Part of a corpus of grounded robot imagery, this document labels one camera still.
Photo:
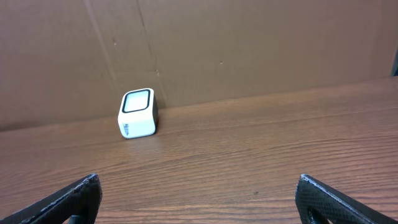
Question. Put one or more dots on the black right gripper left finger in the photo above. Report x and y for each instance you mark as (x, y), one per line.
(78, 202)

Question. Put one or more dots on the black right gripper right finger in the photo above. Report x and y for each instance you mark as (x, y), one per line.
(319, 203)

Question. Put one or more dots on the white barcode scanner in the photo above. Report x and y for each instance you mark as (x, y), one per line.
(138, 114)

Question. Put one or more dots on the green metal frame post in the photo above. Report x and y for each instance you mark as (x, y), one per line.
(394, 71)

